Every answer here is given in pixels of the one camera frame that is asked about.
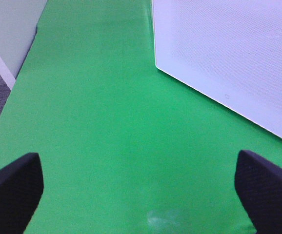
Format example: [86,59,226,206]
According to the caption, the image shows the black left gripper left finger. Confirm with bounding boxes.
[0,153,44,234]

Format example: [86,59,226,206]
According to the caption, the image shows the white microwave oven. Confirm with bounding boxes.
[152,0,282,148]

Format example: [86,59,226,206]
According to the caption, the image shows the green table cover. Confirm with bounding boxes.
[0,0,282,234]

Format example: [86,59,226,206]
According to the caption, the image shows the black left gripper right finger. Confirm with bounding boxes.
[234,150,282,234]

